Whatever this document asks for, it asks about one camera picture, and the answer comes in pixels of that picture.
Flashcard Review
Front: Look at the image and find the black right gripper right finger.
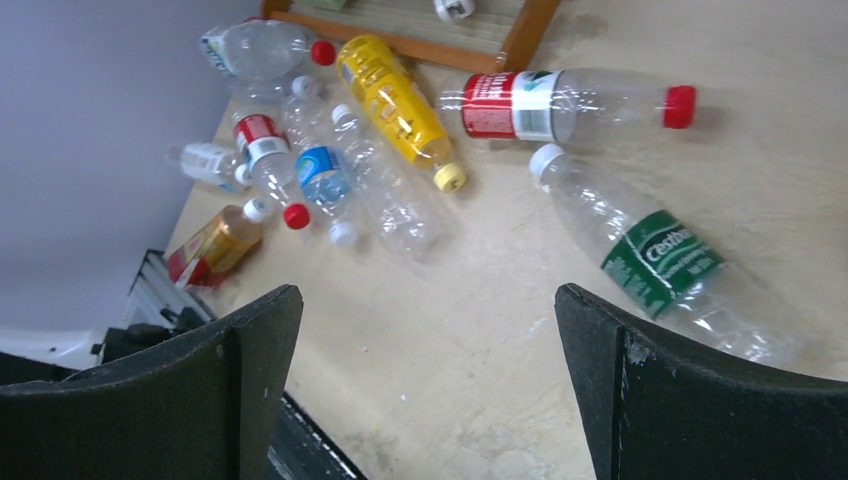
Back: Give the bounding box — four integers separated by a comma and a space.
555, 283, 847, 479

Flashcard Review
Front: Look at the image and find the clear bottle blue white label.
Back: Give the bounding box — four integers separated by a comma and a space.
200, 17, 337, 81

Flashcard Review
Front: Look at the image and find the clear bottle red label red cap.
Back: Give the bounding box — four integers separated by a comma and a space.
231, 106, 312, 230

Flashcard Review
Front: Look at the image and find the white marker pen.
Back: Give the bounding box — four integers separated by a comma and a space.
433, 0, 476, 23

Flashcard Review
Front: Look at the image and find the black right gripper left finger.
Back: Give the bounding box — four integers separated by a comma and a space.
1, 285, 304, 479

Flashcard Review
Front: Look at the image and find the clear bottle green Cestbon label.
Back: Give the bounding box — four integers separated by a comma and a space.
528, 143, 804, 367

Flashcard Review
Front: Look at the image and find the clear bottle red white label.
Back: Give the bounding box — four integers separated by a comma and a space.
434, 68, 698, 146

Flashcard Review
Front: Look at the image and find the amber bottle red gold label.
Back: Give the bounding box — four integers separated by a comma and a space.
166, 197, 272, 288

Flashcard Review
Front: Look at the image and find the wooden shelf rack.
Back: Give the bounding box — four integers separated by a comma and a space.
260, 0, 560, 73

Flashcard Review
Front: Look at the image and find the yellow plastic bottle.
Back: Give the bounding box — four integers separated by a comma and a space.
336, 35, 467, 193

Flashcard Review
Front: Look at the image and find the clear unlabeled plastic bottle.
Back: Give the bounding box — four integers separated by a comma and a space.
330, 103, 443, 260

